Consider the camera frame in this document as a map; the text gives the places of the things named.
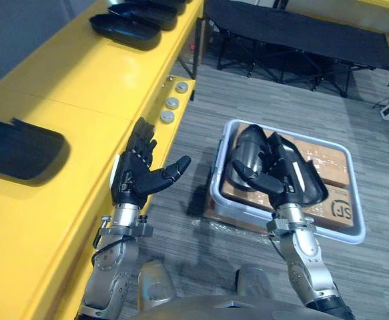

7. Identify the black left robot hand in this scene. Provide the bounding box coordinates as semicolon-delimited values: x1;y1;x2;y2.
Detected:
109;117;192;205

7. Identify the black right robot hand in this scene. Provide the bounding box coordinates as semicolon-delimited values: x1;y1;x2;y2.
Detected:
231;132;306;211

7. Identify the yellow metal shelf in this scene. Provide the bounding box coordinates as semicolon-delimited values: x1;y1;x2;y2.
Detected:
0;0;205;320

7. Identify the black plastic housing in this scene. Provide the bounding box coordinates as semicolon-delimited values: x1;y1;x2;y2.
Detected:
270;131;328;205
225;123;271;192
107;2;179;31
88;13;163;51
140;0;193;15
0;117;71;182

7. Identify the brown cardboard box with logo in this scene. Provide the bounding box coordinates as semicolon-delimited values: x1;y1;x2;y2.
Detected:
300;185;356;231

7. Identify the pale grey plastic crate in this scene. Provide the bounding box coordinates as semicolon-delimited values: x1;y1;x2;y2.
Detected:
209;119;366;245

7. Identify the silver left robot leg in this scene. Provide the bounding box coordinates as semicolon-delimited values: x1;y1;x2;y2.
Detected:
136;259;177;311

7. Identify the silver robot leg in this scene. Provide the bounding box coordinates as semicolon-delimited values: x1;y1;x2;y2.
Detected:
136;259;177;311
235;263;276;299

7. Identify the silver right robot leg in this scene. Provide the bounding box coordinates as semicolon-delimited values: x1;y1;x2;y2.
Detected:
235;263;276;299

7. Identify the black folding camp bed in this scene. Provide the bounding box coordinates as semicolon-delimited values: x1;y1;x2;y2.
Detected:
197;0;389;98

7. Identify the grey robot torso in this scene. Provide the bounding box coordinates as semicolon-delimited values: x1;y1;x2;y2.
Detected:
127;292;322;320

